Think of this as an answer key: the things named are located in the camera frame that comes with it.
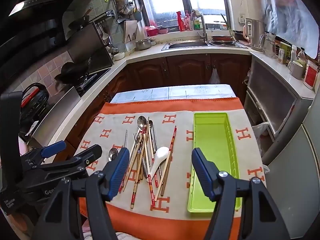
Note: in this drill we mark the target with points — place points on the steel fork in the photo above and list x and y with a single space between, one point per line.
136 138

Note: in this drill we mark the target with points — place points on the steel pot on counter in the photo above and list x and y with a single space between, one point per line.
145 44

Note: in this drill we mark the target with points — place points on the small steel long spoon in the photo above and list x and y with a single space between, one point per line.
153 136

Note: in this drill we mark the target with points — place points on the steel kitchen sink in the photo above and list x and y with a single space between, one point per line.
191 44

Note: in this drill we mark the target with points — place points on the gas stove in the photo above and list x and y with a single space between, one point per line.
89 80

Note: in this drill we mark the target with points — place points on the dark wooden chopstick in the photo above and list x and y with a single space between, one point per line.
166 176

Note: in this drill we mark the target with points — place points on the black wok on stove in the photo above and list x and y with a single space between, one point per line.
72 73

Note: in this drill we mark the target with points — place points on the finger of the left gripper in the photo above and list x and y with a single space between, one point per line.
52 149
76 166

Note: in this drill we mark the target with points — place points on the steel chopstick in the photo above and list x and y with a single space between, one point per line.
125 141

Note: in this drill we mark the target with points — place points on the grey countertop cabinet appliance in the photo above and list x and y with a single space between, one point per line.
275 96

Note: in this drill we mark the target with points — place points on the short steel soup spoon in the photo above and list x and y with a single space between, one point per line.
113 153

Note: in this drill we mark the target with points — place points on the steel electric kettle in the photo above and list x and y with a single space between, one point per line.
252 31

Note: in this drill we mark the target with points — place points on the orange beige H-pattern cloth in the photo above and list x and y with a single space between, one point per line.
169 219

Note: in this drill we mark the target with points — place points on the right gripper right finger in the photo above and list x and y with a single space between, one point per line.
219 187

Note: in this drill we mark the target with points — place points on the white ceramic soup spoon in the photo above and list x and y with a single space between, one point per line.
160 156

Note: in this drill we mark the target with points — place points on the red labelled white container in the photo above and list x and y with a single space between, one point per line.
310 75

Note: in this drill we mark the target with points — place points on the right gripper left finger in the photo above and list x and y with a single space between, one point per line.
101 187

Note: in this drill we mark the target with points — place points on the large steel spoon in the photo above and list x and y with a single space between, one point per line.
142 123

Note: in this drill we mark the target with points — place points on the red spray bottle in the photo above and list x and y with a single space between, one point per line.
180 22

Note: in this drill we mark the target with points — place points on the beige bamboo chopstick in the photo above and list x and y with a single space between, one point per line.
139 165

